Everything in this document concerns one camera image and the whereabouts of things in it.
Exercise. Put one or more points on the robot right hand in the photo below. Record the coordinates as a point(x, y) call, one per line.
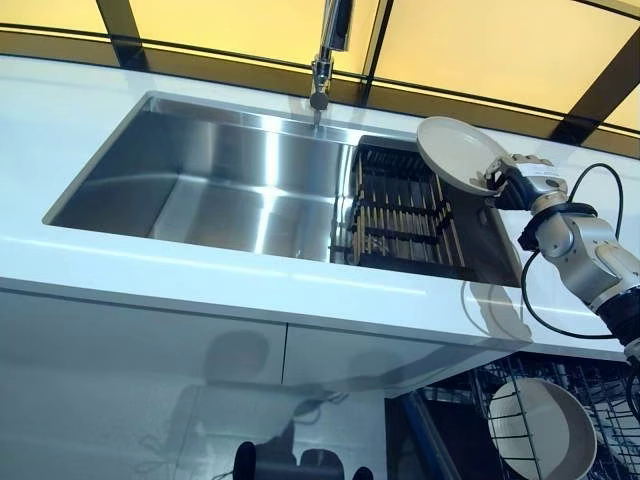
point(535, 180)

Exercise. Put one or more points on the deep beige plate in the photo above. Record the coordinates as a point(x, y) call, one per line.
point(540, 425)

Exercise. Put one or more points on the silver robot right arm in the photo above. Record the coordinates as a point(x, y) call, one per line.
point(580, 250)

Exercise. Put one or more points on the dishwasher door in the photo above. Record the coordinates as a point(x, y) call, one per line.
point(420, 440)

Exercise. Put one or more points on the black sink dish rack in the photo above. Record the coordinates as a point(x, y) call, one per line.
point(400, 210)

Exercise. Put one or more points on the chrome kitchen faucet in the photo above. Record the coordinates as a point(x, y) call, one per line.
point(335, 30)

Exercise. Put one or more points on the white cabinet door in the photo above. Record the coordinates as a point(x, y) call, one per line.
point(125, 375)
point(350, 370)

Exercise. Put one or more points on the stainless steel sink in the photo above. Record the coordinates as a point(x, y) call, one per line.
point(200, 190)

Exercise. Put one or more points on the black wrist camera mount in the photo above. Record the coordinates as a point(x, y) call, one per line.
point(555, 212)

